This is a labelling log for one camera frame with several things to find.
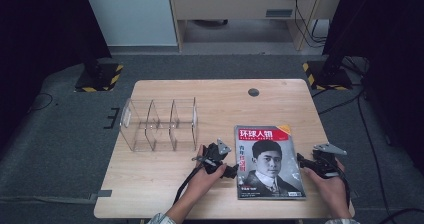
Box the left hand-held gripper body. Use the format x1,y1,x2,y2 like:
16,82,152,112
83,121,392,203
191,138,233,176

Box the black hanging cables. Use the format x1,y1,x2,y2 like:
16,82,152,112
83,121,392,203
292,0,331,49

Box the magazine with portrait cover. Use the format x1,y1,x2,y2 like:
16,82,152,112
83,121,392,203
234,123,307,201

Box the clear acrylic divider rack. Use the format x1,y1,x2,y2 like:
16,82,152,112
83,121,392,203
119,97,200,153

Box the thin looped floor cable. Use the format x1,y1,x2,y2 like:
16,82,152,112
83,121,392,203
28,92,54,113

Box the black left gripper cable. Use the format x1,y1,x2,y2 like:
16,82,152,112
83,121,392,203
172,162,206,206

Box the person's right hand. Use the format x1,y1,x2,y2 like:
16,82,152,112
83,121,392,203
302,159,351,215

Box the black curtain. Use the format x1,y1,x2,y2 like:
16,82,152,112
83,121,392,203
0,0,113,152
321,0,424,175

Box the white cabinet panel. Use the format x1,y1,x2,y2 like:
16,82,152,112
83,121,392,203
81,0,178,47

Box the person's left hand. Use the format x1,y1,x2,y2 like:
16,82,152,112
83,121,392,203
183,146,228,203

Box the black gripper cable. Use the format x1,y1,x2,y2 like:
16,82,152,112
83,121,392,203
328,157,352,209
172,162,206,206

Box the grey tape strip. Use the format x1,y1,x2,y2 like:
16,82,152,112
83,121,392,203
89,189,113,201

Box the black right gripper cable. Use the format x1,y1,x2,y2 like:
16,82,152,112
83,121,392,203
328,157,352,209

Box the long black floor cable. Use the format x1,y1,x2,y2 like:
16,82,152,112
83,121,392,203
311,85,424,224

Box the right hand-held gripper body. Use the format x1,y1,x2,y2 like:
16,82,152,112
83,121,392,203
312,142,348,179

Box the black stand base striped tape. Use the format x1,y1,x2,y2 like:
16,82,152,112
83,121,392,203
302,58,354,92
74,58,124,93

